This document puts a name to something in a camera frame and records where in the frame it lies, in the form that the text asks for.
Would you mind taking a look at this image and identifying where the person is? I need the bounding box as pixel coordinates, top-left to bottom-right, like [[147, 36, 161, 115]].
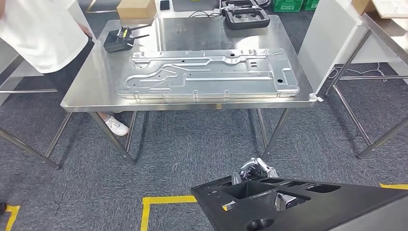
[[0, 0, 130, 137]]

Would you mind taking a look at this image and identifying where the cardboard box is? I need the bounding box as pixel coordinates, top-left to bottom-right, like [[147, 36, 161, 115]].
[[116, 0, 157, 20], [351, 0, 408, 19]]

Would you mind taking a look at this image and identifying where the stainless steel workbench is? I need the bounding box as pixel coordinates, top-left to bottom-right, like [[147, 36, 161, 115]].
[[60, 14, 319, 166]]

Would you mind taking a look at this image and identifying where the grey laptop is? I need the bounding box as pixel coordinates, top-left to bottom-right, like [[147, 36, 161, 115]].
[[171, 0, 221, 13]]

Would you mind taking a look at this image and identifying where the black cable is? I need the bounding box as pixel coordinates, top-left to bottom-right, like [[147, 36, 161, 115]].
[[189, 10, 223, 19]]

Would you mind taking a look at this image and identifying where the black foam case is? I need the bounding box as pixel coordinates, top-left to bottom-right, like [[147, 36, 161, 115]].
[[220, 0, 271, 31]]

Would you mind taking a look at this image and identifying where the person's hand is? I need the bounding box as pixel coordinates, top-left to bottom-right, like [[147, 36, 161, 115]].
[[78, 24, 93, 39]]

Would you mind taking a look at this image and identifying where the green plastic crate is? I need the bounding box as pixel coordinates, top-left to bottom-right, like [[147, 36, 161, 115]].
[[271, 0, 304, 13], [303, 0, 320, 12]]

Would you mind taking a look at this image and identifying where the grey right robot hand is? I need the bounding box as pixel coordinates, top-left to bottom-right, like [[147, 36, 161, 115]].
[[232, 157, 299, 212]]

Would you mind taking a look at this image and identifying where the black plastic car panel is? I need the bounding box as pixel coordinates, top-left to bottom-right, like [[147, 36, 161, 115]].
[[191, 174, 408, 231]]

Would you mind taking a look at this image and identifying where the large stamped sheet metal panel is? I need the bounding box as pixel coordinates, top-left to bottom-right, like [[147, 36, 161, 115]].
[[116, 48, 301, 101]]

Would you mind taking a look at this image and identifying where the black remote controller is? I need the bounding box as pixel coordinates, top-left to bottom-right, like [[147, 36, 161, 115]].
[[102, 24, 151, 53]]

